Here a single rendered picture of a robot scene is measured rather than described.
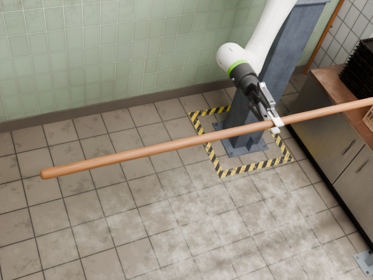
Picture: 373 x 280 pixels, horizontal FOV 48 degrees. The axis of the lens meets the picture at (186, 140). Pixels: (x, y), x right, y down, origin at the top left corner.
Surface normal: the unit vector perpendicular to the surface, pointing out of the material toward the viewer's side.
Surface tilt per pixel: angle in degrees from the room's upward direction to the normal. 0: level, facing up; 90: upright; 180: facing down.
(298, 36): 90
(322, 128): 90
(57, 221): 0
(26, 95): 90
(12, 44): 90
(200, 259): 0
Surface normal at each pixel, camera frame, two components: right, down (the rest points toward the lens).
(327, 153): -0.91, 0.22
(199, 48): 0.39, 0.76
